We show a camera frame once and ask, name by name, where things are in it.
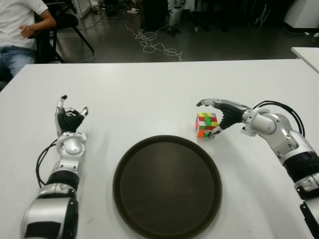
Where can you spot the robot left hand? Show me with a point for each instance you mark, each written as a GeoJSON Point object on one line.
{"type": "Point", "coordinates": [68, 122]}

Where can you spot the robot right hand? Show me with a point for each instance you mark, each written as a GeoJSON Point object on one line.
{"type": "Point", "coordinates": [231, 114]}

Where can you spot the multicoloured Rubik's cube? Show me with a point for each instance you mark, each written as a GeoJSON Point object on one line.
{"type": "Point", "coordinates": [205, 122]}

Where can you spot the robot right arm silver black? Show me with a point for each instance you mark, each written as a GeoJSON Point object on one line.
{"type": "Point", "coordinates": [264, 122]}

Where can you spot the robot left arm silver black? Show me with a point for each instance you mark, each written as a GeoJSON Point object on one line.
{"type": "Point", "coordinates": [72, 147]}

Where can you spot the dark brown round plate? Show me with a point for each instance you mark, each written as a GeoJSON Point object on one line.
{"type": "Point", "coordinates": [167, 186]}

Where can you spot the white side table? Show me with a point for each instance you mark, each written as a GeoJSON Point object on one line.
{"type": "Point", "coordinates": [309, 54]}

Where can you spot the black office chair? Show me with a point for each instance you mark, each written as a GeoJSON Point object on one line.
{"type": "Point", "coordinates": [67, 21]}

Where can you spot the grey folding stand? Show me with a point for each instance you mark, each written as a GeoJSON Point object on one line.
{"type": "Point", "coordinates": [263, 15]}

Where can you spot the seated person in white shirt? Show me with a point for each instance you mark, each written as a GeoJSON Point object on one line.
{"type": "Point", "coordinates": [15, 20]}

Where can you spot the white framed glass cabinet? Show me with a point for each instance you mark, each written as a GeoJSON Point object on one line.
{"type": "Point", "coordinates": [82, 7]}

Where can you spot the white cabinet with dark base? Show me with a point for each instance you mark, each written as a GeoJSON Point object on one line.
{"type": "Point", "coordinates": [304, 12]}

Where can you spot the black cabinet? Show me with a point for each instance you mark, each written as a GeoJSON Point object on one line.
{"type": "Point", "coordinates": [154, 15]}

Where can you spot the white power strip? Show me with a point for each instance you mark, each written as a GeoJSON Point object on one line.
{"type": "Point", "coordinates": [133, 10]}

